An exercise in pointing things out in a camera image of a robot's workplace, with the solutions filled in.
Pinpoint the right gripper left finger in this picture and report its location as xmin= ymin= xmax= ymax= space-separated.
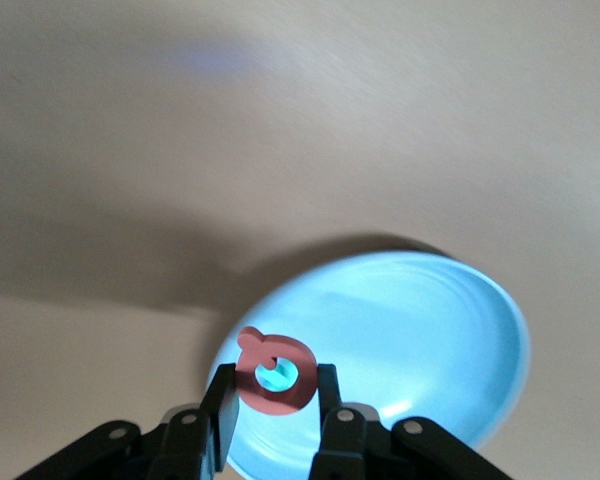
xmin=9 ymin=363 xmax=242 ymax=480

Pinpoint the red letter Q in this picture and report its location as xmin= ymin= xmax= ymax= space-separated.
xmin=236 ymin=326 xmax=316 ymax=417

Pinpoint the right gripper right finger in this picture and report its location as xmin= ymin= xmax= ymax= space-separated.
xmin=307 ymin=363 xmax=514 ymax=480

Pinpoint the blue plate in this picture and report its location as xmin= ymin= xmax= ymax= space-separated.
xmin=207 ymin=249 xmax=532 ymax=479

